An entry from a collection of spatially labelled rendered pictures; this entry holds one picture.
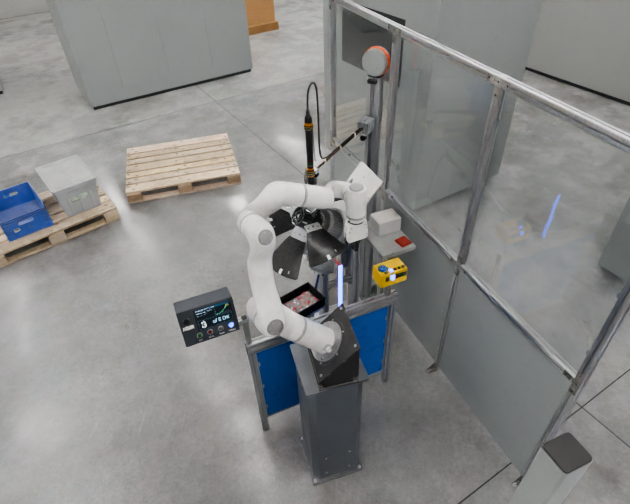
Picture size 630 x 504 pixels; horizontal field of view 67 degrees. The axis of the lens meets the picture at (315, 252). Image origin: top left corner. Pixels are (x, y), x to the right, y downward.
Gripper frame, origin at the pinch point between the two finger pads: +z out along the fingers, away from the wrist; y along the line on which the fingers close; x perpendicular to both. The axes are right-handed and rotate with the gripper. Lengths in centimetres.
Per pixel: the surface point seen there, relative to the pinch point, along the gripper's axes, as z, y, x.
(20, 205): 126, -200, 338
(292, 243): 35, -11, 55
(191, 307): 17, -76, 13
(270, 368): 84, -45, 14
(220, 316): 25, -65, 9
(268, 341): 59, -44, 13
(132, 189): 128, -93, 319
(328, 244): 25.1, 2.0, 33.9
